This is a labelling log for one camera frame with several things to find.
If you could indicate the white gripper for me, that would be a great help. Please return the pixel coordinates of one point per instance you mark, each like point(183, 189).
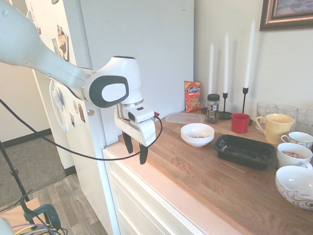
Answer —
point(144, 133)

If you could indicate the plain white bowl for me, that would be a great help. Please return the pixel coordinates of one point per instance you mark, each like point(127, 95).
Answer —
point(195, 142)

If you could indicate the cereal rings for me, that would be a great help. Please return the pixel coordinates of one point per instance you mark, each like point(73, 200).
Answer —
point(200, 136)

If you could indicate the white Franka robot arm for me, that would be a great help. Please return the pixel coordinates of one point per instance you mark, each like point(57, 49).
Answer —
point(24, 44)

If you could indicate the black plastic food box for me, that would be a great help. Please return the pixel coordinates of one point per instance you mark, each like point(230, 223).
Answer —
point(244, 152)

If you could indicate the white cup holding cereal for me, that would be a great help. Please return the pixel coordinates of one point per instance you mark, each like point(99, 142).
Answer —
point(288, 162)

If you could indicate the pinkish cereal pieces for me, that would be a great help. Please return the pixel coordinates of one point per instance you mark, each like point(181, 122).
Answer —
point(293, 154)

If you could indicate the white cabinet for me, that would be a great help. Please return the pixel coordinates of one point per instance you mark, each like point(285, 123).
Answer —
point(137, 195)

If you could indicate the clear plastic lid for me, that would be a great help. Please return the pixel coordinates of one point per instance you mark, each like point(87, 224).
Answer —
point(183, 118)

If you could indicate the round metal fridge knob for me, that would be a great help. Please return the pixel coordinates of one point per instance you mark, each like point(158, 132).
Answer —
point(90, 112)

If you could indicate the oval brown fridge magnet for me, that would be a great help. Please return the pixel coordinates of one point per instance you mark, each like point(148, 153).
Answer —
point(81, 112)

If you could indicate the small photo fridge magnet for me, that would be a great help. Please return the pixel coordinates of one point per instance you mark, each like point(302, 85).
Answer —
point(72, 120)

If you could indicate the round white fridge magnet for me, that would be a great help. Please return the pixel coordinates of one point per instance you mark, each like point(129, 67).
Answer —
point(75, 106)

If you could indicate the orange snack bag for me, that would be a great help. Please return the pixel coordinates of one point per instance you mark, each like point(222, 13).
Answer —
point(193, 100)

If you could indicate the dark spice jar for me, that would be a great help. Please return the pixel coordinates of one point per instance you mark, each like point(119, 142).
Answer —
point(213, 110)

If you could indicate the black candlestick holder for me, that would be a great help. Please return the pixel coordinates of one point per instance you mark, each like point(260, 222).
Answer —
point(225, 115)
point(245, 100)

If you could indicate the green clamp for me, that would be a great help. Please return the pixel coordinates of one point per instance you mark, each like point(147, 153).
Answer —
point(50, 211)

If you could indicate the red speckled mug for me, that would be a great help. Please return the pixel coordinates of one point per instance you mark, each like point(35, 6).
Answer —
point(240, 124)

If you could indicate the short white taper candle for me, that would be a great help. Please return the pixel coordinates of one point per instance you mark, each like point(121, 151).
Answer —
point(211, 68)

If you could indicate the white refrigerator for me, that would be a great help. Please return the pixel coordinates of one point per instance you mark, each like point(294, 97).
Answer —
point(137, 36)

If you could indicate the black tripod stand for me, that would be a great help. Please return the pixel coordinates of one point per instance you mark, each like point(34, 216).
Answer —
point(14, 176)

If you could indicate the large photo fridge magnet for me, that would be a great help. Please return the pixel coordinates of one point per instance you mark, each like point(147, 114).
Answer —
point(63, 41)

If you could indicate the narrow photo fridge magnet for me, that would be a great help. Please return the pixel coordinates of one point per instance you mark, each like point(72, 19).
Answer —
point(55, 46)

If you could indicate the clear drinking glass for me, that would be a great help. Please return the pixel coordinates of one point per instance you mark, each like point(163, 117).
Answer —
point(305, 121)
point(286, 110)
point(265, 110)

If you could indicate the wooden board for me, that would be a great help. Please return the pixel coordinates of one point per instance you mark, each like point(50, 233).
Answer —
point(17, 213)

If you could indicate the yellow mug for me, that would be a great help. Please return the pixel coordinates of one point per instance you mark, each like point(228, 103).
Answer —
point(278, 129)

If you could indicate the tall white taper candle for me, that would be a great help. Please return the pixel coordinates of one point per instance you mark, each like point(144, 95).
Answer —
point(249, 54)

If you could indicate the white bowl swirl pattern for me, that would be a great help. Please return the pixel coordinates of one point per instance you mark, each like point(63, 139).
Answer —
point(293, 186)

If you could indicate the white cup blue pattern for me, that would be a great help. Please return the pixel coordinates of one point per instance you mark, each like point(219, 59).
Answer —
point(302, 140)

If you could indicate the framed picture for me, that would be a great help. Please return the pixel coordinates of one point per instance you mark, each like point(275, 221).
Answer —
point(288, 12)

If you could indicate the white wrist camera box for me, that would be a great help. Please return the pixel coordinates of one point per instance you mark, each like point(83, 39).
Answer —
point(139, 113)

